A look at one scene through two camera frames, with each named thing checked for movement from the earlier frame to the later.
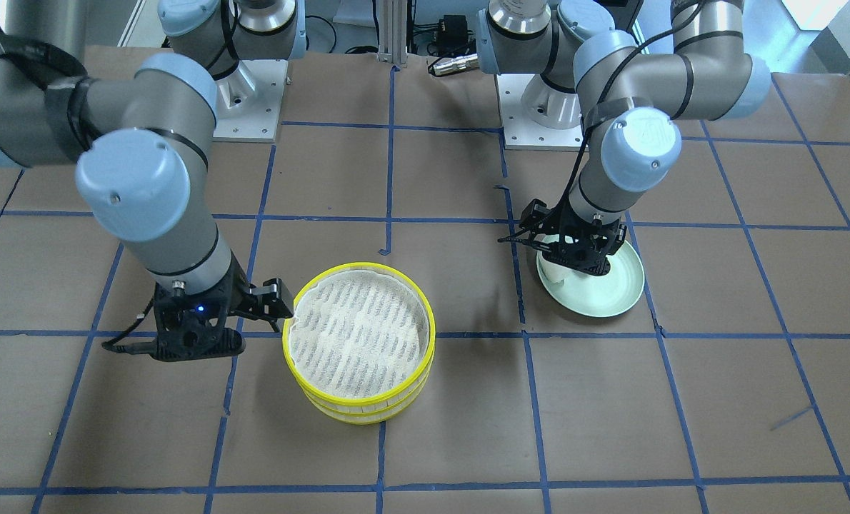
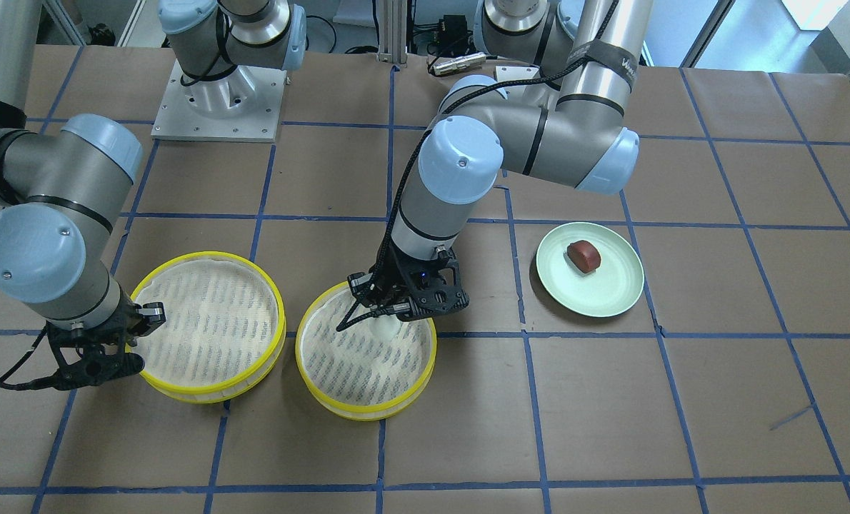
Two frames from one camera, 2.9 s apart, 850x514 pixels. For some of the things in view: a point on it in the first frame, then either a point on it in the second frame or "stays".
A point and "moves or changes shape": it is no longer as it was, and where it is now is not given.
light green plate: [598, 296] stays
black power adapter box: [453, 37] stays
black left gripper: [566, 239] → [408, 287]
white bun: [555, 272] → [383, 328]
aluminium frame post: [393, 31] stays
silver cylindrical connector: [467, 62] stays
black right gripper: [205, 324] → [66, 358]
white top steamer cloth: [359, 334] moves or changes shape
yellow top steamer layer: [410, 392] → [229, 393]
